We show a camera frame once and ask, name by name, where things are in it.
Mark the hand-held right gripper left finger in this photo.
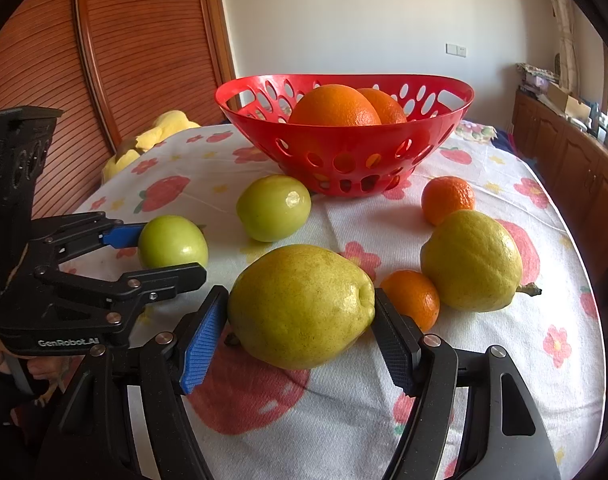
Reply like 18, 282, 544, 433
36, 285, 231, 480

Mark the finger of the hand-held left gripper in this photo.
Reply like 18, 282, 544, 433
28, 211, 142, 273
34, 262, 208, 333

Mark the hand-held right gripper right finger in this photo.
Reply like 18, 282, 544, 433
373, 287, 565, 480

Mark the green apple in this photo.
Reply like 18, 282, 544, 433
138, 215, 209, 269
236, 174, 313, 243

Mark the red perforated plastic basket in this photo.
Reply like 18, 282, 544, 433
214, 74, 476, 198

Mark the large orange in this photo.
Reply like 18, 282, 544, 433
289, 84, 383, 127

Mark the medium orange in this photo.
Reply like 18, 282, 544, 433
356, 88, 408, 125

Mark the person's left hand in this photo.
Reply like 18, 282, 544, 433
0, 332, 67, 406

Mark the small tangerine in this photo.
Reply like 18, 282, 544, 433
421, 176, 476, 227
380, 269, 441, 332

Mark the white strawberry flower print cloth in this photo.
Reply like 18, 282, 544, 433
58, 120, 602, 480

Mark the yellow-green pear with stem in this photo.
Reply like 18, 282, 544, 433
420, 209, 542, 313

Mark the yellow plush toy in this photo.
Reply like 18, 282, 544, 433
102, 110, 202, 181

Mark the wooden slatted wardrobe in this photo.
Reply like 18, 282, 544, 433
0, 0, 237, 241

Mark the wooden side cabinet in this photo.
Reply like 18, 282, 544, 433
511, 87, 608, 281

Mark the cardboard box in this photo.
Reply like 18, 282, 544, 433
546, 82, 592, 120

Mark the folded floral cloth stack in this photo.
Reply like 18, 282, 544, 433
516, 62, 560, 86

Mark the pale patterned curtain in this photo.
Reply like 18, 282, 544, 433
534, 0, 580, 93

